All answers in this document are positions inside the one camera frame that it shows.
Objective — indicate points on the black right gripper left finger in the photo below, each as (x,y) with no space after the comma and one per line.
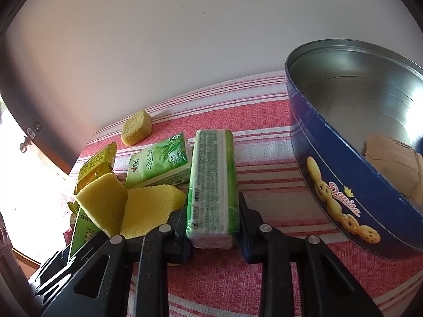
(108,275)

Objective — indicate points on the green tissue pack rear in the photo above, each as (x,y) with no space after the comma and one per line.
(83,231)

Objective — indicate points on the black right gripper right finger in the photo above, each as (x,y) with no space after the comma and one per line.
(304,268)

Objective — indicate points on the small green tissue pack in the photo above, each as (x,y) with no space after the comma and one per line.
(167,162)

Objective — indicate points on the yellow sponge wedge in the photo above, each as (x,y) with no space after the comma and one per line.
(104,202)

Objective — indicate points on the long green tissue pack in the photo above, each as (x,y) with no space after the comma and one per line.
(213,212)

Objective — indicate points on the yellow snack packet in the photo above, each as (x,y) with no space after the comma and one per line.
(99,164)

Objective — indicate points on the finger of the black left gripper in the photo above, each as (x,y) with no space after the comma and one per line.
(59,266)

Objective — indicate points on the small yellow sponge block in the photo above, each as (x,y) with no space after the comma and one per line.
(136,128)

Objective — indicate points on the red white striped bedspread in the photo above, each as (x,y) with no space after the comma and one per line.
(256,110)

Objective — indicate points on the yellow rounded sponge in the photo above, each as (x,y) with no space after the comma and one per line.
(149,207)

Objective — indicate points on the blue round cookie tin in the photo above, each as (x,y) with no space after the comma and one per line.
(341,91)

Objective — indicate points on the beige red snack packet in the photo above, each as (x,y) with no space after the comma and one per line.
(398,162)

